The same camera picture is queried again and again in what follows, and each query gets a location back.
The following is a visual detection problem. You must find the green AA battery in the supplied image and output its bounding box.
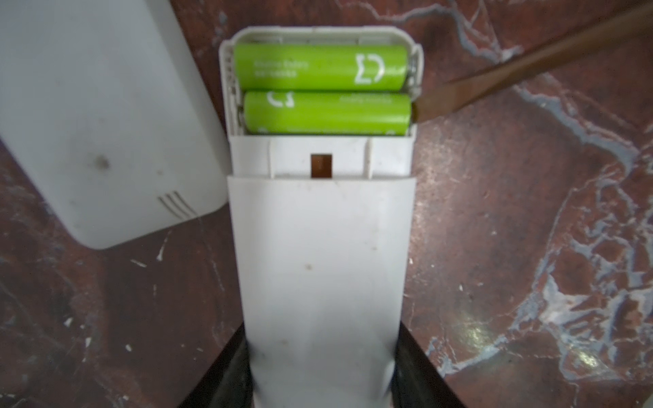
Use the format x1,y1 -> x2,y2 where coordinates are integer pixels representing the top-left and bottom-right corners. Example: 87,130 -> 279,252
234,42 -> 409,92
242,91 -> 412,136

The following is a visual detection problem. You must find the white remote control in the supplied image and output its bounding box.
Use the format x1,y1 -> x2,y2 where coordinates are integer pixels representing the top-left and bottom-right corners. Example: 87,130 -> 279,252
1,1 -> 231,249
219,27 -> 423,407

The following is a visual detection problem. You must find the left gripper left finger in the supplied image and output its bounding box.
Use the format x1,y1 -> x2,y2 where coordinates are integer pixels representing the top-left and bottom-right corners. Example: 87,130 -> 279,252
179,324 -> 253,408

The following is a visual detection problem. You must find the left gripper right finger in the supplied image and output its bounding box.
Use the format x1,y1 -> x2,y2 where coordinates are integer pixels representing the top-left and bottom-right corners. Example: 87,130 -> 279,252
391,323 -> 466,408

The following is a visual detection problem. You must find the black yellow screwdriver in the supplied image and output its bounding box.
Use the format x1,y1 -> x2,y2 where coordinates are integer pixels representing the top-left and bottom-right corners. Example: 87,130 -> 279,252
413,1 -> 652,123

